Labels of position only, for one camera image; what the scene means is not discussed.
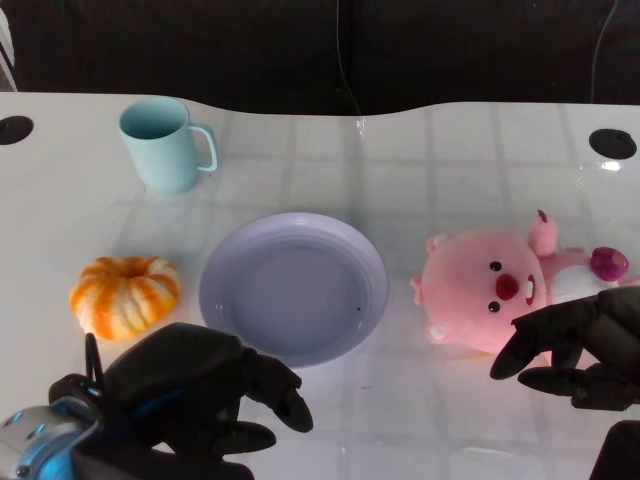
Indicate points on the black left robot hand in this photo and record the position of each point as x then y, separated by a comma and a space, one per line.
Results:
175, 370

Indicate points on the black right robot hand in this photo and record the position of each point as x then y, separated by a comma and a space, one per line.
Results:
595, 325

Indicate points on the pink plush doll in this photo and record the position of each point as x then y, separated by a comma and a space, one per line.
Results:
475, 290

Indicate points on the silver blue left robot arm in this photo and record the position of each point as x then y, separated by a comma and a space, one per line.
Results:
40, 440

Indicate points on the lavender round plate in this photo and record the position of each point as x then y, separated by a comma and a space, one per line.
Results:
295, 290

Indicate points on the orange white striped pumpkin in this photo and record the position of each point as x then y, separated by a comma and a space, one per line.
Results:
125, 297

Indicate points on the black table grommet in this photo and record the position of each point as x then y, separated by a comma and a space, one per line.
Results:
15, 130
612, 143

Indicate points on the light blue mug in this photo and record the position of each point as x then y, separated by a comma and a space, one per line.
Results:
160, 150

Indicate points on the white object at edge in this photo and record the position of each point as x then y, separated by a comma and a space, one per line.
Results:
5, 50

